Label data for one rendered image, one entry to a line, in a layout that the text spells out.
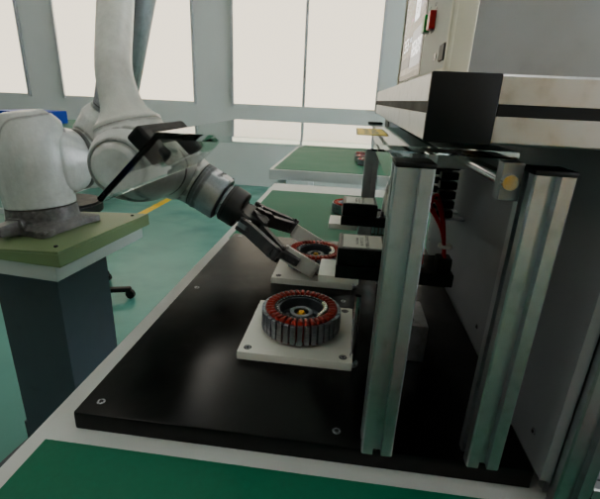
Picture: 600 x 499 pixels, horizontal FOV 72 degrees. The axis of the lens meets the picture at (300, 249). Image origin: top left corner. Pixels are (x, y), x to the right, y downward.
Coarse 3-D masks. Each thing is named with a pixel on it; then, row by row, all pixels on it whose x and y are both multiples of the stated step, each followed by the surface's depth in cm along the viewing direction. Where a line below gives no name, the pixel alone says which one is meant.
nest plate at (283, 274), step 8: (280, 264) 82; (280, 272) 79; (288, 272) 79; (296, 272) 79; (272, 280) 77; (280, 280) 77; (288, 280) 76; (296, 280) 76; (304, 280) 76; (312, 280) 76; (336, 288) 76; (344, 288) 76
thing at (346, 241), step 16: (352, 240) 55; (368, 240) 55; (352, 256) 52; (368, 256) 52; (432, 256) 57; (320, 272) 54; (336, 272) 53; (352, 272) 53; (368, 272) 52; (432, 272) 52; (448, 272) 52
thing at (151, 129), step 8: (136, 128) 39; (144, 128) 39; (152, 128) 41; (160, 128) 42; (168, 128) 44; (176, 128) 46; (128, 136) 39; (136, 136) 39; (144, 136) 39; (136, 144) 39; (144, 144) 39
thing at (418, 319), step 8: (416, 304) 60; (416, 312) 57; (416, 320) 55; (424, 320) 55; (416, 328) 54; (424, 328) 54; (416, 336) 54; (424, 336) 54; (416, 344) 55; (424, 344) 55; (408, 352) 55; (416, 352) 55; (424, 352) 55; (416, 360) 55
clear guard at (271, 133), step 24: (240, 120) 52; (168, 144) 36; (192, 144) 43; (216, 144) 55; (264, 144) 31; (288, 144) 31; (312, 144) 31; (336, 144) 31; (360, 144) 31; (384, 144) 31; (408, 144) 32; (432, 144) 33; (456, 144) 34; (144, 168) 36; (168, 168) 44; (120, 192) 37
